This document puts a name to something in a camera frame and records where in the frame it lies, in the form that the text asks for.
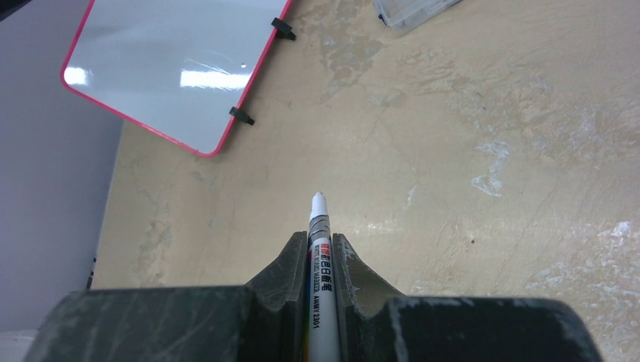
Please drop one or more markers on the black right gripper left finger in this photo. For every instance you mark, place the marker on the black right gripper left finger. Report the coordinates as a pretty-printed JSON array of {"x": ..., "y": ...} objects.
[{"x": 257, "y": 321}]

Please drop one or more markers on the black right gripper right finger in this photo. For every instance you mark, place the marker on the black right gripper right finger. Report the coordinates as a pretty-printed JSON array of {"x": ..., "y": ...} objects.
[{"x": 378, "y": 323}]

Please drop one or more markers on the white whiteboard marker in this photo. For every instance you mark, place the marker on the white whiteboard marker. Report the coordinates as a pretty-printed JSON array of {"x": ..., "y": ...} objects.
[{"x": 321, "y": 335}]

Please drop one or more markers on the pink framed whiteboard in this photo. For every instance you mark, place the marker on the pink framed whiteboard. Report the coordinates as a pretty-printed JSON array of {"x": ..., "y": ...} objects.
[{"x": 175, "y": 68}]

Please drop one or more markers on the black whiteboard clip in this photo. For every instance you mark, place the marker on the black whiteboard clip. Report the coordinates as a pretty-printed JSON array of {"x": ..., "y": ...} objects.
[
  {"x": 241, "y": 116},
  {"x": 283, "y": 30}
]

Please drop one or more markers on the clear plastic screw box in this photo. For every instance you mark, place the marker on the clear plastic screw box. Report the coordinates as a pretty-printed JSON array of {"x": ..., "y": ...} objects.
[{"x": 405, "y": 15}]

